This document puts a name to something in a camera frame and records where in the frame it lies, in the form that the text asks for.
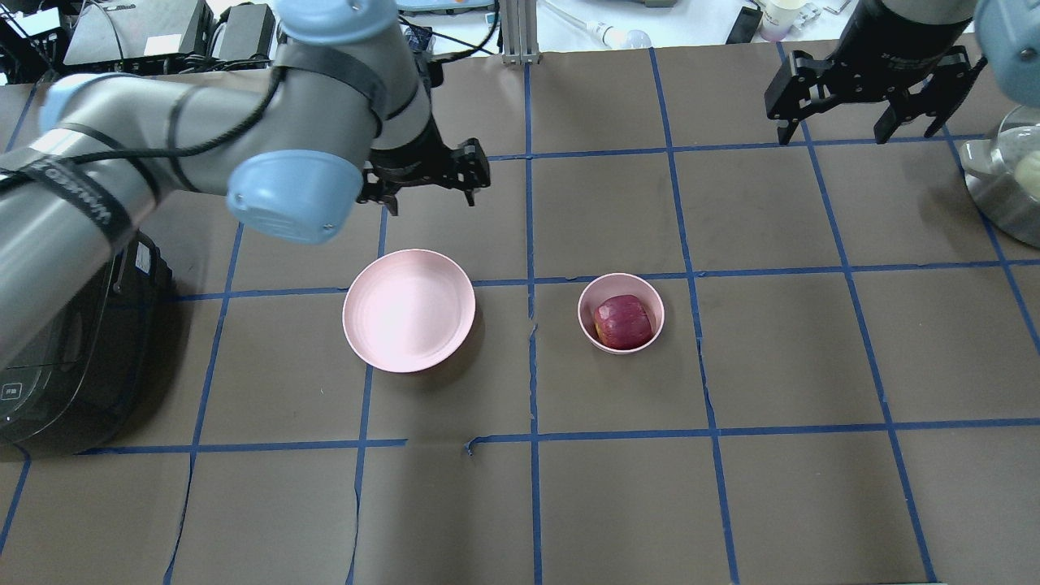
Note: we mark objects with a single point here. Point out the black power adapter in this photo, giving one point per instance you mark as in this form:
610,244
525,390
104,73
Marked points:
244,32

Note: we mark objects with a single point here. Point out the pink bowl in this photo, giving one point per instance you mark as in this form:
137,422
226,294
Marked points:
611,285

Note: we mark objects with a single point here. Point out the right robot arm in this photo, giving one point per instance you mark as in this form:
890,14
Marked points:
1004,36

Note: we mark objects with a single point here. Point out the pink plate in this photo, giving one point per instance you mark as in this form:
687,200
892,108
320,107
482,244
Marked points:
408,311

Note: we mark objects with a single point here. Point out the white cup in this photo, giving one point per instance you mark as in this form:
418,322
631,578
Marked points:
777,18

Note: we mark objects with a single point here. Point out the red apple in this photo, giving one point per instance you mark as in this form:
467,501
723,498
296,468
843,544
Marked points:
622,322

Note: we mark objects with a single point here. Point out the steel pot with food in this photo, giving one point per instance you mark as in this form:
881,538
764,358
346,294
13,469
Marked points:
1001,173

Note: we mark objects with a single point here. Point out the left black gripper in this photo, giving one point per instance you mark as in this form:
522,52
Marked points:
412,151

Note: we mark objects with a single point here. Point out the dark rice cooker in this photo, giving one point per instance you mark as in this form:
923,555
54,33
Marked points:
74,386

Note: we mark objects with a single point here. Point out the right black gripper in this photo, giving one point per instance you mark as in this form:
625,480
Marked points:
887,57

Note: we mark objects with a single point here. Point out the aluminium frame post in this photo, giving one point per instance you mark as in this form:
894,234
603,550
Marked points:
517,24

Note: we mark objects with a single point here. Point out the black computer case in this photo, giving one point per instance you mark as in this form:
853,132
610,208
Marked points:
138,31

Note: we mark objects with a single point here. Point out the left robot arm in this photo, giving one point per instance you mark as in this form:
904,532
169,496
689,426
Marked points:
345,117

